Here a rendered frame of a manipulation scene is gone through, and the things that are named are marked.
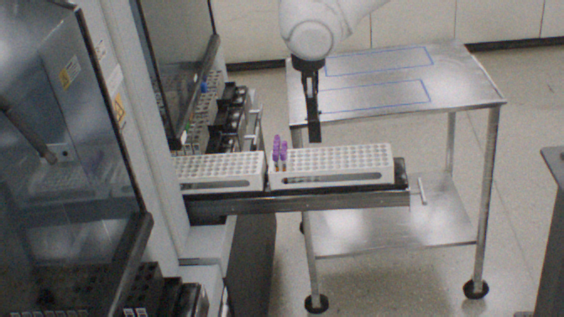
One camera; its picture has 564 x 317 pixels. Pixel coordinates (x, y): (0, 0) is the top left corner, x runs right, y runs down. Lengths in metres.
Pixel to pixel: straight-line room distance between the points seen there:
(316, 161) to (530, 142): 1.82
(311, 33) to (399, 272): 1.48
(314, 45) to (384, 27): 2.75
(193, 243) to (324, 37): 0.66
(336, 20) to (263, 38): 2.76
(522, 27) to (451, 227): 2.06
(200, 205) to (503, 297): 1.25
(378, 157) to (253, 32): 2.45
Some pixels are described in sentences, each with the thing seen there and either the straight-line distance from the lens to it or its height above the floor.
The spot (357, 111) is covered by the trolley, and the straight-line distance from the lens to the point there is 1.68.
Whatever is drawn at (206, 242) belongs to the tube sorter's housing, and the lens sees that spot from 1.43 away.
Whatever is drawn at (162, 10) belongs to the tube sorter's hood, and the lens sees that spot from 1.35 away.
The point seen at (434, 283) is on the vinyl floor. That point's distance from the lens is 2.29.
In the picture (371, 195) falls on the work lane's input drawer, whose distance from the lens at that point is 1.40.
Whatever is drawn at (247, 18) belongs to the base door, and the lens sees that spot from 3.73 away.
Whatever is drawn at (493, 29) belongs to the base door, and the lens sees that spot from 3.87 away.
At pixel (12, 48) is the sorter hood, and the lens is 0.82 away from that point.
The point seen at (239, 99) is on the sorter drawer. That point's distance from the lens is 1.83.
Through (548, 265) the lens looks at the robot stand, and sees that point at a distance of 1.92.
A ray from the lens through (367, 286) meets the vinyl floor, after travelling 2.27.
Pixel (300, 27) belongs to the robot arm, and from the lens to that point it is 1.00.
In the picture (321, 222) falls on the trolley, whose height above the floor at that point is 0.28.
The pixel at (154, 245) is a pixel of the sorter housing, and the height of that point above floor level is 0.89.
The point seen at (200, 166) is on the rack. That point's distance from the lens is 1.46.
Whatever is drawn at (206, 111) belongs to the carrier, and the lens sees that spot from 1.66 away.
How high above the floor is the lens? 1.67
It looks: 34 degrees down
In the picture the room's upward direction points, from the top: 8 degrees counter-clockwise
